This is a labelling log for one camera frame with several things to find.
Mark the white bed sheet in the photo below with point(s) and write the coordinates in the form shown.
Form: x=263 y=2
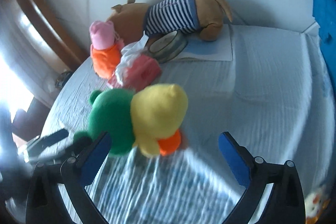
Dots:
x=275 y=98

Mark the brown wooden door frame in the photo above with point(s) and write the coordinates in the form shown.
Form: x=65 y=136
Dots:
x=60 y=45

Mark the round metal tin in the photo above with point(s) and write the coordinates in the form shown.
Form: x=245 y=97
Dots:
x=168 y=47

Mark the blue fabric at edge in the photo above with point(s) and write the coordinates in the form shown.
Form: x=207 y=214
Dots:
x=324 y=14

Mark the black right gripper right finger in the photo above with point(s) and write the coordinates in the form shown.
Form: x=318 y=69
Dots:
x=285 y=203

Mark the pink tissue pack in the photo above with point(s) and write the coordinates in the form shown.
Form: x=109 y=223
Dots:
x=136 y=70

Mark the green frog plush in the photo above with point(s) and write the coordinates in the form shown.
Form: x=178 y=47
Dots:
x=110 y=113

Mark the brown dog plush striped shirt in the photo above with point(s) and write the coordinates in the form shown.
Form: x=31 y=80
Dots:
x=204 y=17

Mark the yellow duck plush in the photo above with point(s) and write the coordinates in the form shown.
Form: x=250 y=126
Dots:
x=157 y=113

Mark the white blue book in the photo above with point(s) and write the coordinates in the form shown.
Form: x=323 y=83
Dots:
x=218 y=50

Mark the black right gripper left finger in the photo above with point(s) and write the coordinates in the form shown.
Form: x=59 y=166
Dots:
x=44 y=201

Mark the pink pig plush orange dress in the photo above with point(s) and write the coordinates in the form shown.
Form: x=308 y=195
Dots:
x=105 y=50

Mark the white orange plush toy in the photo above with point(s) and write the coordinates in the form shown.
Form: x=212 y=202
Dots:
x=315 y=203

